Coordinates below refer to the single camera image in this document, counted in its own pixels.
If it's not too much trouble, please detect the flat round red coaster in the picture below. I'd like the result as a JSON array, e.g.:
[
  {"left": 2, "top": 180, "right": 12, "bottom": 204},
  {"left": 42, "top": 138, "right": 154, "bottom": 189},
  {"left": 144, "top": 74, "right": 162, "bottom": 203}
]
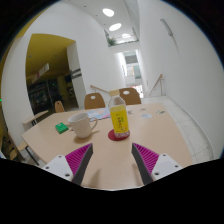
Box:
[{"left": 107, "top": 128, "right": 131, "bottom": 142}]

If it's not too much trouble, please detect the light blue printed placemat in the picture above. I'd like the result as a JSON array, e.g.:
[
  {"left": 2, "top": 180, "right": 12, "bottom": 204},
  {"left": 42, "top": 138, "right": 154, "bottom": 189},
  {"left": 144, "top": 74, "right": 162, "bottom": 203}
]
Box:
[{"left": 87, "top": 108, "right": 112, "bottom": 122}]

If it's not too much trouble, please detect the clear bottle with yellow drink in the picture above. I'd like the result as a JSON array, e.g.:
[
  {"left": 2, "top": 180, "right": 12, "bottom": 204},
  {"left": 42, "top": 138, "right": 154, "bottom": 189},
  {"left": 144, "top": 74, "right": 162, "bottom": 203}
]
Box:
[{"left": 107, "top": 89, "right": 131, "bottom": 140}]

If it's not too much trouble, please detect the green potted plant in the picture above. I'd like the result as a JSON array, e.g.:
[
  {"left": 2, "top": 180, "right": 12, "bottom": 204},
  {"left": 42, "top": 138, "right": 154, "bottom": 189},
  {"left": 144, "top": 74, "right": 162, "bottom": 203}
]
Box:
[{"left": 105, "top": 35, "right": 118, "bottom": 47}]

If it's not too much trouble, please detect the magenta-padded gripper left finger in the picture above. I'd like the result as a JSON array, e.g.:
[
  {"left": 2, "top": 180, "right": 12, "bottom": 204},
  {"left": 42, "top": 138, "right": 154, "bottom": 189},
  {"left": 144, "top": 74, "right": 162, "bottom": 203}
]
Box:
[{"left": 42, "top": 142, "right": 94, "bottom": 187}]

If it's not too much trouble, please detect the plain wooden chair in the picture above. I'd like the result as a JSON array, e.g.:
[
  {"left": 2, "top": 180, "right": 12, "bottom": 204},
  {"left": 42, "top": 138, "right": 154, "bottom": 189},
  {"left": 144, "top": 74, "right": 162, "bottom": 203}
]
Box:
[{"left": 6, "top": 133, "right": 34, "bottom": 164}]

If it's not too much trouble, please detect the dark shop shelf unit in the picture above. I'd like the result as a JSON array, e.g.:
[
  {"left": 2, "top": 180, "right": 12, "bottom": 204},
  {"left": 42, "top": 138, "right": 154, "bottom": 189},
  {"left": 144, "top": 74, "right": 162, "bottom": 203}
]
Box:
[{"left": 27, "top": 78, "right": 68, "bottom": 114}]

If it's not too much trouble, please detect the wooden stair handrail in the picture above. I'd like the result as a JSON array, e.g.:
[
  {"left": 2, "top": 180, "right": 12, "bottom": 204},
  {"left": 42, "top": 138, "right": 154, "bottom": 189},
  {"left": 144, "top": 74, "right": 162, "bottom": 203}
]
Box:
[
  {"left": 146, "top": 73, "right": 164, "bottom": 98},
  {"left": 89, "top": 84, "right": 111, "bottom": 95}
]

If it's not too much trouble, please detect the white ceramic mug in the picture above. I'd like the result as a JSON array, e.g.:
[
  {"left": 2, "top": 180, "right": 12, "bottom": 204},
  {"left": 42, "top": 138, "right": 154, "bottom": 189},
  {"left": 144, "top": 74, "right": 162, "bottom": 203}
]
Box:
[{"left": 67, "top": 111, "right": 99, "bottom": 140}]

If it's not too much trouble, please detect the group of round ceiling lights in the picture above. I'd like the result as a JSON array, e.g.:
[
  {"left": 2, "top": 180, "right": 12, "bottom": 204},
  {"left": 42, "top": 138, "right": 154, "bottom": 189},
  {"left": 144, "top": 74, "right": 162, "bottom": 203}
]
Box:
[{"left": 101, "top": 7, "right": 133, "bottom": 39}]

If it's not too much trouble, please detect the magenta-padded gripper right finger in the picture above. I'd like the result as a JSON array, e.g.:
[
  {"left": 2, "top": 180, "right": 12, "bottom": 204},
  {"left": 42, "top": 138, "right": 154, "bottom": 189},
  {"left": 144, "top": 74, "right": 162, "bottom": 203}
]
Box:
[{"left": 130, "top": 142, "right": 184, "bottom": 186}]

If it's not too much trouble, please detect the dark wall sign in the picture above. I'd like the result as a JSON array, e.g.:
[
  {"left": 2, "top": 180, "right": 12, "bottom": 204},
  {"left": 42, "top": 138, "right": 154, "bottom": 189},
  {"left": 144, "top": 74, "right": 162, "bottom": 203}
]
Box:
[{"left": 70, "top": 67, "right": 82, "bottom": 80}]

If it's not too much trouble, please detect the small green box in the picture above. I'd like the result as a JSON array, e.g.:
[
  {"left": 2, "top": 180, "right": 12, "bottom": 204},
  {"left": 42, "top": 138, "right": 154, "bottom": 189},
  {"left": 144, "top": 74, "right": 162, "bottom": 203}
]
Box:
[{"left": 54, "top": 122, "right": 70, "bottom": 135}]

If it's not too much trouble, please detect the small wooden table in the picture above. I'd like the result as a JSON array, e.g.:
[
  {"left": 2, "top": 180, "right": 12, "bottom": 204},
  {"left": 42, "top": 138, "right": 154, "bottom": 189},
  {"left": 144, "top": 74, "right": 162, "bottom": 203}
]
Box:
[{"left": 21, "top": 109, "right": 50, "bottom": 127}]

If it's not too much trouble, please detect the wooden chair with round hole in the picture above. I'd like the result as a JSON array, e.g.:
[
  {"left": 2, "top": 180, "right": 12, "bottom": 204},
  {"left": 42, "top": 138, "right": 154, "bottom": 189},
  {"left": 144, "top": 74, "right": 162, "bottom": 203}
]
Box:
[
  {"left": 54, "top": 100, "right": 66, "bottom": 114},
  {"left": 83, "top": 92, "right": 107, "bottom": 110},
  {"left": 118, "top": 87, "right": 142, "bottom": 106}
]

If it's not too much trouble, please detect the white hanging sign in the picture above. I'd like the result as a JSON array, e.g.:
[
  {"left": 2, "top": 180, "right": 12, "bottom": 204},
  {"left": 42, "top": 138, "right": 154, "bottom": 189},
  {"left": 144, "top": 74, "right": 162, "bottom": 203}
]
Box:
[{"left": 31, "top": 62, "right": 51, "bottom": 84}]

